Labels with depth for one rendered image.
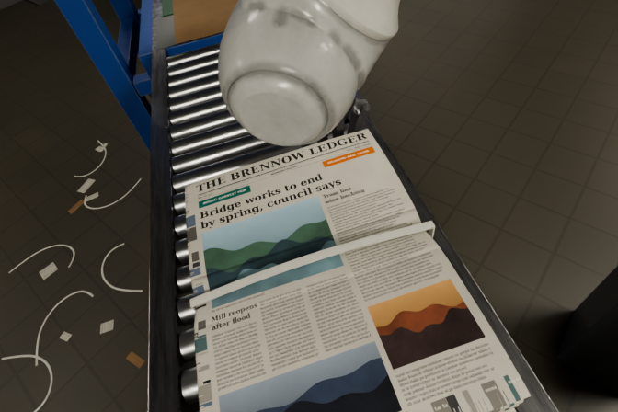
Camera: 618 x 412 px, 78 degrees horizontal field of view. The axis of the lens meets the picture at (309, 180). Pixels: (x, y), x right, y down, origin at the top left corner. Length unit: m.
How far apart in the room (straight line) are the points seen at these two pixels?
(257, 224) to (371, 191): 0.15
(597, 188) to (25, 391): 2.43
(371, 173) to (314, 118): 0.27
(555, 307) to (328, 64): 1.49
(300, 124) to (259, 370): 0.25
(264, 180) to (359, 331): 0.24
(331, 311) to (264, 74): 0.26
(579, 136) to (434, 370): 1.97
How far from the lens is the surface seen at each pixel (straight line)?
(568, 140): 2.24
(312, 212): 0.48
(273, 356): 0.41
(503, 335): 0.68
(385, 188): 0.49
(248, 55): 0.25
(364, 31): 0.27
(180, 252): 0.81
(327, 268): 0.44
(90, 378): 1.78
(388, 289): 0.42
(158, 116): 1.15
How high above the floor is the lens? 1.41
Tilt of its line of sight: 48 degrees down
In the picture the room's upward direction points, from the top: 12 degrees counter-clockwise
